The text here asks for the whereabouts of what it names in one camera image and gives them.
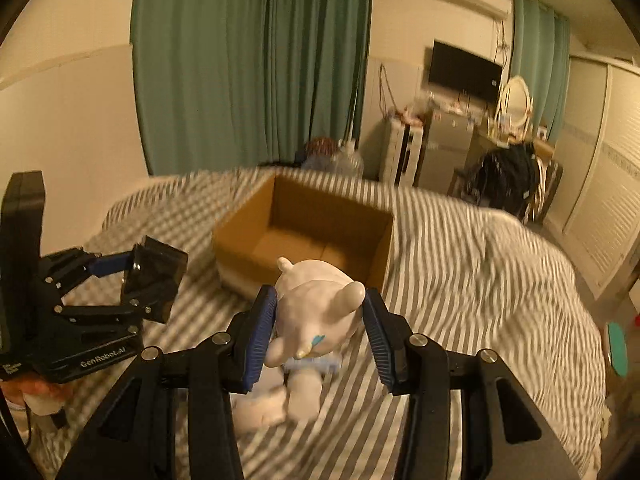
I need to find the clear water jug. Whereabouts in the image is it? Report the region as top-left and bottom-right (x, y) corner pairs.
(330, 139), (364, 179)

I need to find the green stool seat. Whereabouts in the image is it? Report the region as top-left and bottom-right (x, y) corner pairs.
(605, 322), (628, 377)

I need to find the small green curtain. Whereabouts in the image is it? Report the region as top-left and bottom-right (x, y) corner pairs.
(510, 0), (570, 143)

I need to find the white bear plush toy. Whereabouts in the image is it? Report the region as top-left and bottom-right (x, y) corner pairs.
(231, 257), (366, 436)

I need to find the wooden dressing table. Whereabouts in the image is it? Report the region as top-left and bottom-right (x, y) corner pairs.
(465, 131), (554, 167)

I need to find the black wall television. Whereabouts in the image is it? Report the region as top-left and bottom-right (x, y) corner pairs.
(428, 41), (503, 104)

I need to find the brown cardboard box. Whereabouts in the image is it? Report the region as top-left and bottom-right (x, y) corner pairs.
(213, 176), (394, 300)

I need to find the oval white vanity mirror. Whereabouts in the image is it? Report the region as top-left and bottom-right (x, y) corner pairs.
(496, 76), (534, 138)

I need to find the white louvered wardrobe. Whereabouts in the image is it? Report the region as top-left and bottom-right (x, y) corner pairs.
(544, 53), (639, 298)

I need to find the large green curtain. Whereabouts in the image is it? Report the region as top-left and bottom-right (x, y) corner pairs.
(130, 0), (372, 176)

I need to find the black jacket on chair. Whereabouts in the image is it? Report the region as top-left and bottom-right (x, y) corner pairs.
(463, 142), (540, 220)

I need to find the white suitcase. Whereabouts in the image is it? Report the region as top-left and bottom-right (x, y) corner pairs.
(378, 117), (424, 186)

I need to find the small grey refrigerator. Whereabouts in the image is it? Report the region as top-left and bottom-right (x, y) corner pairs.
(414, 110), (474, 194)

